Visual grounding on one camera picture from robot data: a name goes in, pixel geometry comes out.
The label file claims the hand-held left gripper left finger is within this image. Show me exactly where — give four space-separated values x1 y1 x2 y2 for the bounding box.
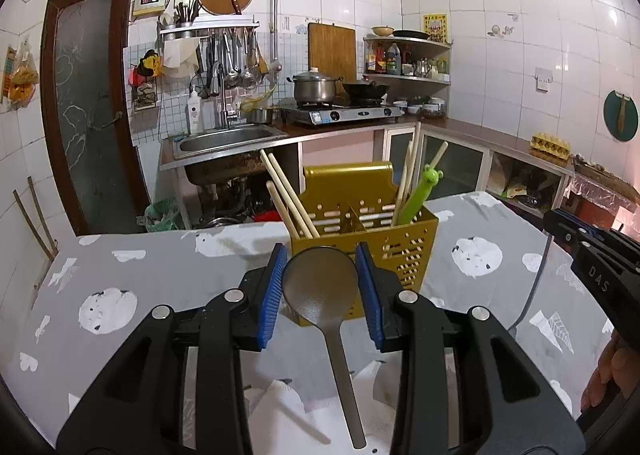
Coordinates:
56 242 290 455

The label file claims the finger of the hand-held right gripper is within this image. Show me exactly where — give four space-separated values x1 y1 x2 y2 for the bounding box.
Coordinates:
555 207 640 266
543 209 588 261

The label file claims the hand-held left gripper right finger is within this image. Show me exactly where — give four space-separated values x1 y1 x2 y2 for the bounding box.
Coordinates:
355 241 587 455

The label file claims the dark grey serving spoon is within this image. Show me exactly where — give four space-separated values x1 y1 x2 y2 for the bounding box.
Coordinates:
281 246 368 450

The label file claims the yellow slotted utensil holder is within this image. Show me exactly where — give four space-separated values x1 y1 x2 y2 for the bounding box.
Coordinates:
290 161 440 327

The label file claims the green frog-handled utensil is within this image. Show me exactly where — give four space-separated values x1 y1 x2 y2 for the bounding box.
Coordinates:
397 164 443 226

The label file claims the row of hanging metal utensils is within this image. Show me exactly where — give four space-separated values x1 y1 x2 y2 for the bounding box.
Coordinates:
197 30 271 96

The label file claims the person's right hand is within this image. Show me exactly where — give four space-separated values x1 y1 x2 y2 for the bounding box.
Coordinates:
580 332 633 411

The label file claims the clear plastic sheet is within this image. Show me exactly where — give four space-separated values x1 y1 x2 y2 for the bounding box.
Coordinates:
572 169 640 210

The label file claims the yellow egg carton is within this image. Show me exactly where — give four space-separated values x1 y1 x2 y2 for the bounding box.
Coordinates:
530 132 572 160

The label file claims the metal basin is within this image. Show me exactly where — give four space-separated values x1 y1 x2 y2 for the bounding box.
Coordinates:
197 216 251 231

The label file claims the kitchen counter cabinet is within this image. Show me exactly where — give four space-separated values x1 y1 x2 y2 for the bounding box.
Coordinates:
382 117 576 216

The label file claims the grey printed tablecloth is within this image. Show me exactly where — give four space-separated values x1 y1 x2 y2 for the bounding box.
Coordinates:
0 191 616 455

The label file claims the green round board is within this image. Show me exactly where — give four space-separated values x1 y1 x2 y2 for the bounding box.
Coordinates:
602 90 640 142

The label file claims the green trash basket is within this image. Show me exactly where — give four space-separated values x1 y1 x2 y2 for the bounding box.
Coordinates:
144 199 185 233

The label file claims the stainless steel sink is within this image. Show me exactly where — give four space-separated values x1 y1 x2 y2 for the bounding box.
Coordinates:
160 124 301 186

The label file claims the cluster of small bowls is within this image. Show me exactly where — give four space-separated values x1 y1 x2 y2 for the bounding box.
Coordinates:
392 96 446 116

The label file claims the gas stove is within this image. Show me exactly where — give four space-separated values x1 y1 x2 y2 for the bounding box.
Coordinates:
280 102 405 128

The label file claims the yellow plastic ladle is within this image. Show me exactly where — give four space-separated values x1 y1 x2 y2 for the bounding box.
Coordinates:
239 85 277 113

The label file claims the white soap bottle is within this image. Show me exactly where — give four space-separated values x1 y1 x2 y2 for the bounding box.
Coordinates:
186 85 205 133

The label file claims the metal faucet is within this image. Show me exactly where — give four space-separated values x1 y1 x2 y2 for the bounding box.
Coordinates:
210 62 238 130

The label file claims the black wok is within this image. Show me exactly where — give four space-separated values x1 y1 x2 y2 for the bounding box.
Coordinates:
341 76 391 103

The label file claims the steel cooking pot with lid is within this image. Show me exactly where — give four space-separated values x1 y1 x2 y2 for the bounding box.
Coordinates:
287 67 343 104

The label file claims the metal corner shelf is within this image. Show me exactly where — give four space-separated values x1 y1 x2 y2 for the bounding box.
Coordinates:
362 35 453 86

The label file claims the group of seasoning bottles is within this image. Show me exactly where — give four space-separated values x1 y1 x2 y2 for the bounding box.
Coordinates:
364 41 451 76

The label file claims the thin wooden stick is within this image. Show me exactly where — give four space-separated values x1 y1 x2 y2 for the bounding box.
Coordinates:
27 176 59 257
13 189 54 262

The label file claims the rectangular wooden cutting board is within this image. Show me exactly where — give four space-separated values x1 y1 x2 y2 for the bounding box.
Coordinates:
307 22 358 80

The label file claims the white hanging cloth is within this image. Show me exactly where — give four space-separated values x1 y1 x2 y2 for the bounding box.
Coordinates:
162 40 198 78

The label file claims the yellow hanging cloth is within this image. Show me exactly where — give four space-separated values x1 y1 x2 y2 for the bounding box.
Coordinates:
137 50 165 78

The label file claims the brown framed glass door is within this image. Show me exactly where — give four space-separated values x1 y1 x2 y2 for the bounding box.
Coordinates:
40 0 153 236

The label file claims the orange plastic bag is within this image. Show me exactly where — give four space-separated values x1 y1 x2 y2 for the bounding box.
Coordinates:
7 37 40 110

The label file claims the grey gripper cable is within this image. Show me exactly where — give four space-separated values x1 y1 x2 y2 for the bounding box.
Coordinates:
510 234 555 333

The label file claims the yellow wall poster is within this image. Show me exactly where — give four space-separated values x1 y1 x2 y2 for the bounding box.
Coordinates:
422 12 449 43

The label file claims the metal wall rack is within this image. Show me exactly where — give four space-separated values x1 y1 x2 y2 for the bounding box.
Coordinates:
159 17 262 38

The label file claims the white wall timer box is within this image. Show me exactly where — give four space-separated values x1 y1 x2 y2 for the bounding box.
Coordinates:
131 0 168 20

